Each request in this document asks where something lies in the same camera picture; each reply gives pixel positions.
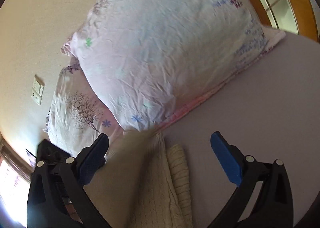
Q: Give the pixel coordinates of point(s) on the wall switch plate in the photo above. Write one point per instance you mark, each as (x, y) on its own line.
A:
(37, 90)

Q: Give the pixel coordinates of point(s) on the white floral pillow left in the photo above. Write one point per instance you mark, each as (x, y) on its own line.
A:
(77, 116)

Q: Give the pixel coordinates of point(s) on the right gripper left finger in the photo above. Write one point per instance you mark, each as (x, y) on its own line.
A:
(56, 195)

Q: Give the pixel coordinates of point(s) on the wooden window frame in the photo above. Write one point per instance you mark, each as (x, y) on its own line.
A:
(15, 161)

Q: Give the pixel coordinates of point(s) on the lilac bed sheet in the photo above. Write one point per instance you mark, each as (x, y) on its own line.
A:
(270, 111)

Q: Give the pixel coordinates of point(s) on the pink floral pillow right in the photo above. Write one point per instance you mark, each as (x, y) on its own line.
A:
(152, 61)

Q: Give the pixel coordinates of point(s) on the beige knit sweater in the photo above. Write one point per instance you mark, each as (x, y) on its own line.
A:
(147, 183)

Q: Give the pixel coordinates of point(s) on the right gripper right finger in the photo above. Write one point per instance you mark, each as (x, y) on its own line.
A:
(274, 204)

